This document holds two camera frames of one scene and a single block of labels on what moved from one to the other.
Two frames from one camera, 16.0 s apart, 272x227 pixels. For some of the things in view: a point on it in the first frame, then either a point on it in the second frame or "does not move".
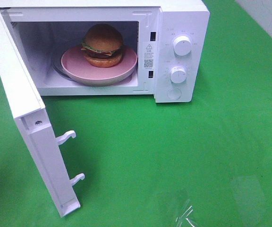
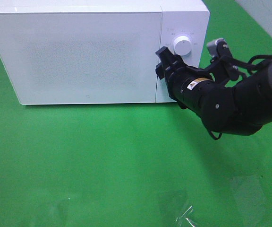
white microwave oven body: (158, 48) does not move
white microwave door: (29, 113) -> (79, 57)
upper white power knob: (182, 46) does not move
